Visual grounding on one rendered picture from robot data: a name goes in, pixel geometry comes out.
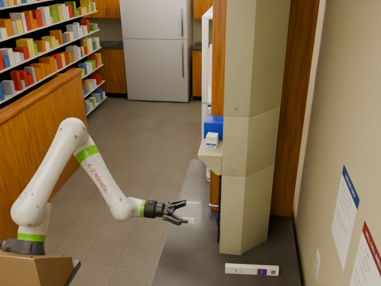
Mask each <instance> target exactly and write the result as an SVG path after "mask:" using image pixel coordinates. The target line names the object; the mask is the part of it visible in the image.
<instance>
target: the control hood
mask: <svg viewBox="0 0 381 286"><path fill-rule="evenodd" d="M222 148H223V140H218V146H217V148H216V149H215V148H206V139H205V138H204V136H203V138H202V141H201V145H200V149H199V151H198V155H197V156H198V158H199V159H200V160H201V161H202V162H203V163H204V164H205V165H206V166H207V167H208V168H209V169H210V170H211V171H212V172H214V173H215V174H216V175H222Z"/></svg>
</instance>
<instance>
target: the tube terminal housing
mask: <svg viewBox="0 0 381 286"><path fill-rule="evenodd" d="M279 117H280V107H279V108H275V109H273V110H270V111H266V112H263V113H259V114H257V115H253V116H250V117H244V116H223V148H222V185H221V221H220V241H219V253H221V254H232V255H242V254H244V253H245V252H247V251H249V250H250V249H252V248H254V247H256V246H257V245H259V244H261V243H263V242H265V241H266V240H267V237H268V226H269V215H270V204H271V197H272V186H273V175H274V164H275V157H276V146H277V135H278V123H279Z"/></svg>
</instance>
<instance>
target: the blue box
mask: <svg viewBox="0 0 381 286"><path fill-rule="evenodd" d="M208 132H212V133H218V139H219V140H222V139H223V116H211V115H206V118H205V121H204V138H206V135H207V133H208Z"/></svg>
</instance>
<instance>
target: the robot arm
mask: <svg viewBox="0 0 381 286"><path fill-rule="evenodd" d="M72 155H74V157H75V158H76V159H77V161H78V162H79V164H80V165H81V166H82V167H83V169H84V170H85V172H86V173H87V174H88V175H89V176H90V178H91V179H92V181H93V182H94V183H95V185H96V186H97V188H98V189H99V191H100V193H101V194H102V196H103V198H104V200H105V201H106V203H107V205H108V207H109V209H110V211H111V214H112V216H113V217H114V218H115V219H116V220H117V221H121V222H124V221H127V220H129V219H130V218H134V217H144V218H156V217H162V218H163V220H164V221H168V222H171V223H173V224H175V225H177V226H179V225H181V223H185V224H195V223H196V219H195V218H185V217H182V218H180V217H178V216H177V215H175V214H174V211H175V210H176V209H179V208H181V207H184V206H186V207H191V208H199V203H193V202H187V200H186V199H182V200H176V201H168V205H165V204H164V203H158V202H157V201H155V200H152V199H150V200H141V199H136V198H134V197H126V196H125V195H124V194H123V192H122V191H121V190H120V188H119V187H118V185H117V184H116V182H115V180H114V179H113V177H112V176H111V173H110V172H109V170H108V168H107V166H106V164H105V162H104V160H103V158H102V156H101V154H100V152H99V151H98V149H97V147H96V145H95V143H94V141H93V140H92V138H91V136H90V135H89V133H88V132H87V131H86V126H85V124H84V123H83V122H82V121H81V120H79V119H77V118H74V117H70V118H67V119H65V120H64V121H62V123H61V124H60V126H59V128H58V131H57V133H56V135H55V137H54V140H53V142H52V144H51V146H50V148H49V150H48V152H47V154H46V156H45V158H44V159H43V161H42V163H41V165H40V166H39V168H38V169H37V171H36V173H35V174H34V176H33V178H32V179H31V181H30V182H29V184H28V185H27V186H26V188H25V189H24V191H23V192H22V193H21V194H20V196H19V197H18V198H17V200H16V201H15V203H14V204H13V205H12V207H11V218H12V220H13V221H14V222H15V223H16V224H18V225H19V228H18V239H16V238H7V240H5V241H3V242H1V241H0V246H2V251H8V252H12V253H16V254H26V255H45V253H46V252H45V249H44V242H45V239H46V236H47V232H48V226H49V221H50V215H51V211H52V205H51V204H50V203H48V200H49V197H50V194H51V193H52V191H53V189H54V187H55V185H56V183H57V181H58V179H59V177H60V175H61V173H62V171H63V169H64V168H65V166H66V164H67V163H68V161H69V159H70V158H71V156H72Z"/></svg>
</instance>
